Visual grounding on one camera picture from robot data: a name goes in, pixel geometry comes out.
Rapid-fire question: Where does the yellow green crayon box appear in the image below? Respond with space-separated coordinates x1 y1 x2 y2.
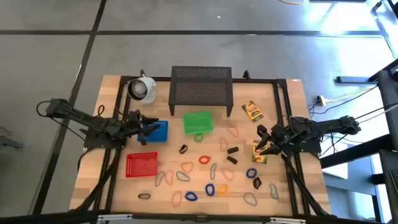
251 139 269 165
241 100 264 123

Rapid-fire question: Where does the white power cable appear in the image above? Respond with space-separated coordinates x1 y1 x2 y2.
325 85 379 103

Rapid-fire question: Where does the white cylindrical cup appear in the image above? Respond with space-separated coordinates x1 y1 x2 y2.
127 75 157 105

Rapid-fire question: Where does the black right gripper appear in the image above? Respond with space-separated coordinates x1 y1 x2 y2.
256 123 292 156

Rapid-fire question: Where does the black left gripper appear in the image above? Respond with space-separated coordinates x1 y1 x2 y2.
126 109 162 146

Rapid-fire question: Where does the silver metal bracket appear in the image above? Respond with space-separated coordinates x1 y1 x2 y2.
97 213 134 222
269 217 307 224

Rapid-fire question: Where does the yellow coil wristband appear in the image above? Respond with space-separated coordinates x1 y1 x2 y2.
216 184 229 198

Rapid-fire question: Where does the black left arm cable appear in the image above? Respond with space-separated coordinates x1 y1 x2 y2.
35 100 86 139

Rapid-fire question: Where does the black mesh shelf riser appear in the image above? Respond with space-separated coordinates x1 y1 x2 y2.
168 65 234 118

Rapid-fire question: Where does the blue plastic basket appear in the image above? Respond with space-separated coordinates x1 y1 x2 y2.
137 120 169 144

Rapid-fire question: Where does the green plastic basket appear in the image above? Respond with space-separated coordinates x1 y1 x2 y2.
182 111 215 136

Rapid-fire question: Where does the black desk frame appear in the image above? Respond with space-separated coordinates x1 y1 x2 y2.
320 57 398 224

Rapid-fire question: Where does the red plastic basket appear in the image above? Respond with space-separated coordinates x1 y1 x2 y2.
125 151 159 179

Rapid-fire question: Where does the grey chair base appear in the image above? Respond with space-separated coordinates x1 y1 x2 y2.
0 126 24 151

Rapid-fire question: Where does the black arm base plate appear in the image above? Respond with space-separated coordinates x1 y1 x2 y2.
83 127 127 149
279 129 322 154

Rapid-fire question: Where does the black gantry beam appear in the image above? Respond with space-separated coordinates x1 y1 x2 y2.
0 210 398 224

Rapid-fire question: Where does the black desk foot bar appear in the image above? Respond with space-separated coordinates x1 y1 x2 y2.
336 75 379 85

